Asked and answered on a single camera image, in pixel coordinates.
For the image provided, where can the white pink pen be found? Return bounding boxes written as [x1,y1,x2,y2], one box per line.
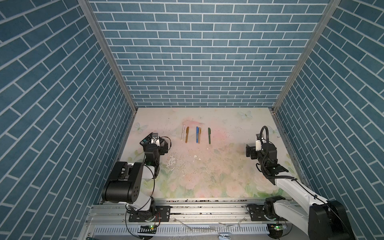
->
[181,124,187,141]

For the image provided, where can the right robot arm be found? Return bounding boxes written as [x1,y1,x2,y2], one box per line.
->
[246,126,356,240]

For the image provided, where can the blue pen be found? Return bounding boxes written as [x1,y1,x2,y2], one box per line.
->
[196,127,200,143]

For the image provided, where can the black calculator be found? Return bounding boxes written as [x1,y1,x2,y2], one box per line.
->
[140,133,153,147]

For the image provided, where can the green pen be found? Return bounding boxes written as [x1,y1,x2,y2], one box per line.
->
[208,128,211,145]

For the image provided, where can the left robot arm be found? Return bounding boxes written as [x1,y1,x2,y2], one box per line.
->
[102,133,170,222]

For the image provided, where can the tan pen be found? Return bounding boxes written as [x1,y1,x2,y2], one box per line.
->
[185,127,190,143]
[198,127,202,144]

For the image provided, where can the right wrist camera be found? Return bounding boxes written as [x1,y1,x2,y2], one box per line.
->
[255,134,263,151]

